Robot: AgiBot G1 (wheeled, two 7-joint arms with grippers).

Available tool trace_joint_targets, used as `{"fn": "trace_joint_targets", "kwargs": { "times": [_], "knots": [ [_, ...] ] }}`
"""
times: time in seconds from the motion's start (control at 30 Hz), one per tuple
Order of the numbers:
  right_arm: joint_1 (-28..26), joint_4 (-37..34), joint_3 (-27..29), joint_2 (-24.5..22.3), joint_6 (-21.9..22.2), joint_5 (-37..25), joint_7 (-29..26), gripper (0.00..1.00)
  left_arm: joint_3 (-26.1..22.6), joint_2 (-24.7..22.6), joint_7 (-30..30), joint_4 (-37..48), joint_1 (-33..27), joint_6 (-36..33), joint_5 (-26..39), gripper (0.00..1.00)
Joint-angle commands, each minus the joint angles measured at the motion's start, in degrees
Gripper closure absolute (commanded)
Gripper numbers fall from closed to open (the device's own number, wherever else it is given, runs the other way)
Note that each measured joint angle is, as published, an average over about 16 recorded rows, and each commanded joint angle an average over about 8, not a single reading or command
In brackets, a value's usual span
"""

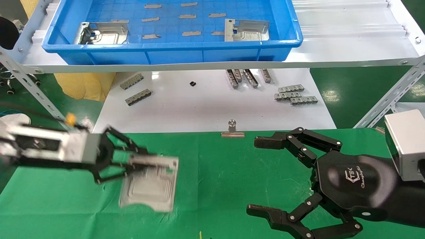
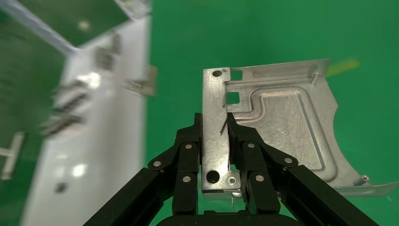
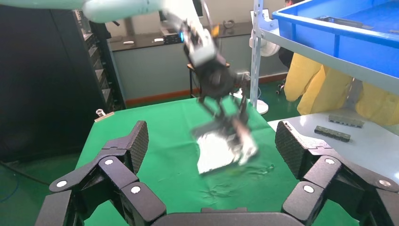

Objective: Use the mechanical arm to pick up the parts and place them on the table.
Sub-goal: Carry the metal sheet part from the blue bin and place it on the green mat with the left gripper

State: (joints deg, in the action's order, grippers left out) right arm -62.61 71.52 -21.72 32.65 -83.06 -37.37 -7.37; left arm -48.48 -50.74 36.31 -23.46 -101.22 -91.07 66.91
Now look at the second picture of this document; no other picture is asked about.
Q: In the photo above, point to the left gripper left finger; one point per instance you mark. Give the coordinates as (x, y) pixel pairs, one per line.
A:
(187, 162)

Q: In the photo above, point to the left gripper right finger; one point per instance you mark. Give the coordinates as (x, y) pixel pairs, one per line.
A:
(258, 168)

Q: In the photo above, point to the stamped metal plate part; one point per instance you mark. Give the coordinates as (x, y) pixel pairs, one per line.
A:
(280, 124)

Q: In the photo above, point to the grey comb-shaped metal part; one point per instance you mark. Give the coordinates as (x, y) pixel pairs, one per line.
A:
(108, 58)
(67, 119)
(59, 128)
(73, 85)
(71, 102)

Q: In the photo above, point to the small black plastic piece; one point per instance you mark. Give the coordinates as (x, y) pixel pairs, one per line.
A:
(60, 187)

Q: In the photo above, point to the green table cloth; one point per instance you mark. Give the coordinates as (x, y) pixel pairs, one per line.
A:
(249, 31)

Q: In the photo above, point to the white flat panel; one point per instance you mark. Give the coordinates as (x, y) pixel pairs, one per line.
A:
(134, 7)

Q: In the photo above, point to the grey perforated angle strut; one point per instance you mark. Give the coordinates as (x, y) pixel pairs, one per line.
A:
(37, 26)

